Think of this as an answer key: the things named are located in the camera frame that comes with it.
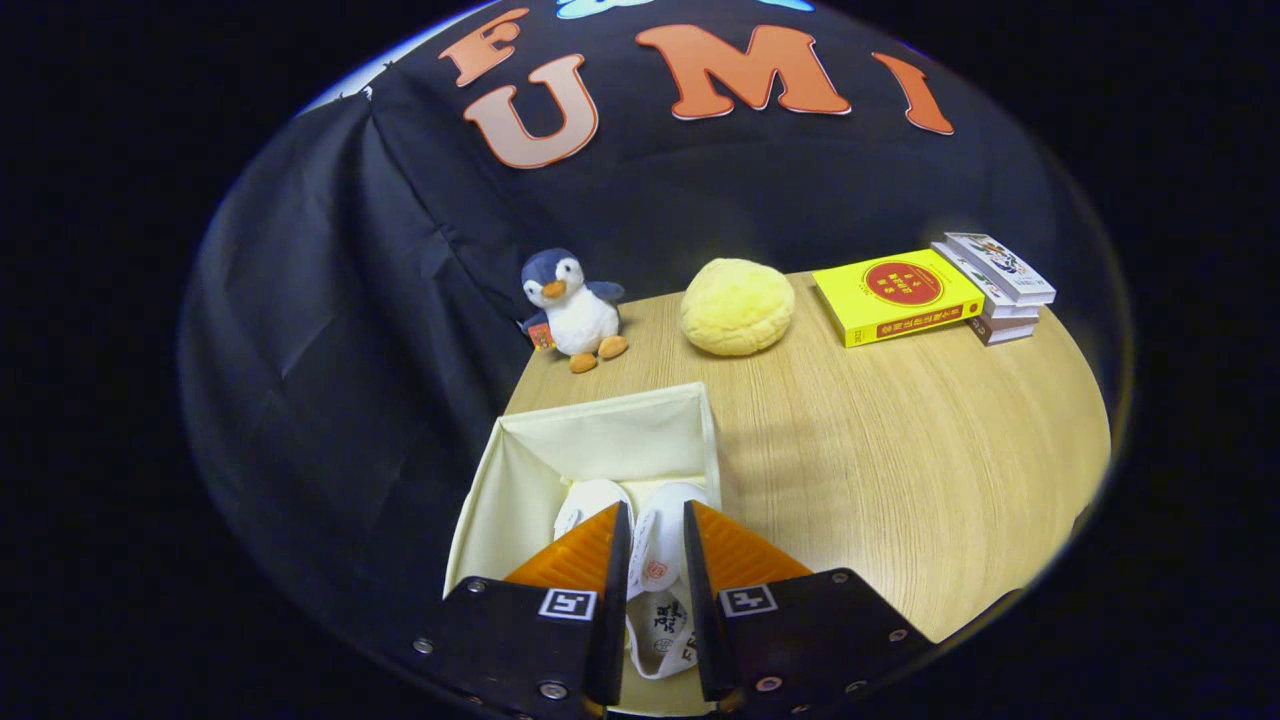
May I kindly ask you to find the yellow round plush bun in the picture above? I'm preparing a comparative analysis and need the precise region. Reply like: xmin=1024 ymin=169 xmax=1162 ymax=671
xmin=680 ymin=258 xmax=797 ymax=357

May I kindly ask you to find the penguin plush toy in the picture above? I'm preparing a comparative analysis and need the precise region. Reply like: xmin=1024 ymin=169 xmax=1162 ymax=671
xmin=519 ymin=248 xmax=630 ymax=374

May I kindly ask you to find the plain white book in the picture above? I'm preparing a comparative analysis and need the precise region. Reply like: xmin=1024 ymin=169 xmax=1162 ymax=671
xmin=930 ymin=241 xmax=1041 ymax=319

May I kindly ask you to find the yellow book with red circle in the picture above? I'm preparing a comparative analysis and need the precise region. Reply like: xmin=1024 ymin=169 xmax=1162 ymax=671
xmin=812 ymin=249 xmax=986 ymax=349

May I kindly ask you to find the cream fabric storage box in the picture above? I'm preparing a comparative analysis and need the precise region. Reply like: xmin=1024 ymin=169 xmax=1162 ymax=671
xmin=443 ymin=381 xmax=723 ymax=717

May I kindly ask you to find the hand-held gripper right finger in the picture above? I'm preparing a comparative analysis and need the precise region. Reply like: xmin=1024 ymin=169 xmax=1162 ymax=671
xmin=683 ymin=500 xmax=936 ymax=706

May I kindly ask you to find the white book with illustrated cover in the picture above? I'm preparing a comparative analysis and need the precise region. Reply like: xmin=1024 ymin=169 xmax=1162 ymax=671
xmin=944 ymin=232 xmax=1057 ymax=306

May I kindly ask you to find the white shoe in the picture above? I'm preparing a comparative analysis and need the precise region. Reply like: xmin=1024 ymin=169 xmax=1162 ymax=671
xmin=553 ymin=478 xmax=633 ymax=541
xmin=625 ymin=482 xmax=711 ymax=681

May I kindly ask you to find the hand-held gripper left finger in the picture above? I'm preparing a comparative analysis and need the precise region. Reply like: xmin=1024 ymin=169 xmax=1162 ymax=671
xmin=415 ymin=500 xmax=633 ymax=720

